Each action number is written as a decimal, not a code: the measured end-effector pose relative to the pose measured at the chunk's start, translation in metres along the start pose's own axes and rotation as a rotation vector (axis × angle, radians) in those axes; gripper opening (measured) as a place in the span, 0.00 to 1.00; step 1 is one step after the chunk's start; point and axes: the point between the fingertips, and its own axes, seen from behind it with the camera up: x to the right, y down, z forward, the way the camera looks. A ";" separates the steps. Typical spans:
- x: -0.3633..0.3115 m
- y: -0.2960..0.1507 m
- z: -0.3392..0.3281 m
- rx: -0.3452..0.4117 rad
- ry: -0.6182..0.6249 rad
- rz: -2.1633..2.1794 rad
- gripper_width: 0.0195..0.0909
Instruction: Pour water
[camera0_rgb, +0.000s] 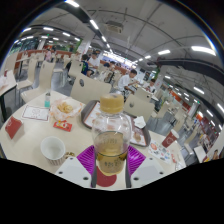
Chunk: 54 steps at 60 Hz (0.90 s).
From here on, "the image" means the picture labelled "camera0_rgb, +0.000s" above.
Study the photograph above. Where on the group of ceiling lights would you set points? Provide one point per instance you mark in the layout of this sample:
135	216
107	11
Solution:
203	50

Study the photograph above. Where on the clear bottle with yellow drink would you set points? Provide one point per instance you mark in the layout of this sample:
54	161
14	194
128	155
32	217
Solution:
111	140

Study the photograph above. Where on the beige neighbour table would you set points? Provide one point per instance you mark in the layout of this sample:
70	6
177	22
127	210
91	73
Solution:
6	86

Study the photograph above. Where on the crumpled white napkin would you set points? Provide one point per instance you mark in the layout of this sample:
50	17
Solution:
140	121

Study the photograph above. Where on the colourful printed leaflet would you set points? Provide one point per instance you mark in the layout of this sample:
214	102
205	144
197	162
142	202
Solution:
160	151

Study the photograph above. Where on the beige chair with round hole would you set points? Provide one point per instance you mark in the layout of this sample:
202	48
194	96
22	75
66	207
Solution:
138	106
90	88

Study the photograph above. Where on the dark food tray with paper liner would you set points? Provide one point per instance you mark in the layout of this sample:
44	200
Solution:
89	115

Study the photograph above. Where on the ceiling air conditioner unit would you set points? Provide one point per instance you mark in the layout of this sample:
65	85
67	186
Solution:
114	26

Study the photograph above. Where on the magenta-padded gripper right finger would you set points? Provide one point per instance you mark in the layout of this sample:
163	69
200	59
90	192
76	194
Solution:
136	160

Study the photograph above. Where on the group of beige chairs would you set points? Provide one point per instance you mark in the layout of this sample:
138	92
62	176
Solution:
75	68

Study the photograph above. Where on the clear plastic packet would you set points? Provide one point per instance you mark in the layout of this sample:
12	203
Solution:
179	163

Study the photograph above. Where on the small clear sanitiser bottle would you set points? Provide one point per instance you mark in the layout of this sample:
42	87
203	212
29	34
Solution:
47	100

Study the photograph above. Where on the person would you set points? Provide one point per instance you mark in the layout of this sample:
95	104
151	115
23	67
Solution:
94	61
150	86
85	66
48	55
126	81
215	155
111	65

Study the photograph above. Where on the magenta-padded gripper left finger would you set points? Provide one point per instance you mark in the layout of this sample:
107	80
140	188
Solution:
85	160

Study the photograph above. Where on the small red sauce packet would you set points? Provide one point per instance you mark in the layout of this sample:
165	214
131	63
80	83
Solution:
62	125

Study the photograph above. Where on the white printed card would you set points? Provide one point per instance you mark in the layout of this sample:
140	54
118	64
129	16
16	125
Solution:
35	112

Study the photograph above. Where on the paper wrapper with fried food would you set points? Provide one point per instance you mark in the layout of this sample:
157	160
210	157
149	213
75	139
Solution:
65	108

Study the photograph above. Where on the red carton box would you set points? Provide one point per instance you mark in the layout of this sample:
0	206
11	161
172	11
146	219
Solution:
13	126

